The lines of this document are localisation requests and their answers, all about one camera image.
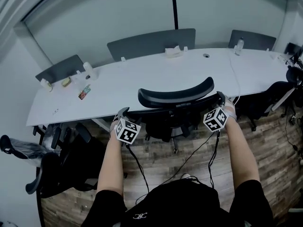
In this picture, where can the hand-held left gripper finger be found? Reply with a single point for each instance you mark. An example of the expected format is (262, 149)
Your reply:
(122, 113)

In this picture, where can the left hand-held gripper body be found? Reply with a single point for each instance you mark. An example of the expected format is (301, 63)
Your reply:
(127, 130)

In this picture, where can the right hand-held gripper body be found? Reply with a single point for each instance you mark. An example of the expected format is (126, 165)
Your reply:
(215, 119)

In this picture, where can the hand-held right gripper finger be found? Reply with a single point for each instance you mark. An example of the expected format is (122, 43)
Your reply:
(222, 99)

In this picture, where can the black mesh office chair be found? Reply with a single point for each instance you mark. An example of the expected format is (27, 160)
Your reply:
(71, 164)
(260, 100)
(175, 98)

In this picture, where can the person's right forearm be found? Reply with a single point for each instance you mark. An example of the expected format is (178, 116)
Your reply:
(241, 155)

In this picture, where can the person's left forearm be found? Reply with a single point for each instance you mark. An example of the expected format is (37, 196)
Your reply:
(110, 167)

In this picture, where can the plastic-wrapped black office chair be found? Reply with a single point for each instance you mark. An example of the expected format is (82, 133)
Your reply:
(16, 148)

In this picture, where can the person's right hand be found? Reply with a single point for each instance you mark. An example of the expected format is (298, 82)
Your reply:
(231, 110)

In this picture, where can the person's left hand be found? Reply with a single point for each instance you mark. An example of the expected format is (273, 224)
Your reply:
(113, 128)

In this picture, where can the colourful snack packet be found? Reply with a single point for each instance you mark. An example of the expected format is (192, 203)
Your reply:
(84, 92)

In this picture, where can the white plastic bottle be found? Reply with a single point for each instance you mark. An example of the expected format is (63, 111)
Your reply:
(90, 70)

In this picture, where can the clear water bottle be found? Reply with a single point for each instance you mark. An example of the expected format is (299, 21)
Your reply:
(239, 46)

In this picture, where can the small yellow packet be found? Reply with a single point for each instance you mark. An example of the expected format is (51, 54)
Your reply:
(66, 81)

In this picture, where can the person's light shoe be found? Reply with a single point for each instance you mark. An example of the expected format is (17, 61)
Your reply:
(185, 176)

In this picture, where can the grey desk divider panel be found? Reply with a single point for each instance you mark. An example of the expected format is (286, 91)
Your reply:
(151, 41)
(292, 48)
(61, 67)
(255, 40)

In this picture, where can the white tissue box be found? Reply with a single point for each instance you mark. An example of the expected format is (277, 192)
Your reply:
(173, 51)

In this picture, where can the small white container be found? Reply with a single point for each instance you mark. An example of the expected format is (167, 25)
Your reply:
(47, 85)

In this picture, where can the person's black shirt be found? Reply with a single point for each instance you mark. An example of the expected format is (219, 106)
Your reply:
(177, 202)

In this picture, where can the black window frame post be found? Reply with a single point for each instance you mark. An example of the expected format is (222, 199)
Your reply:
(174, 6)

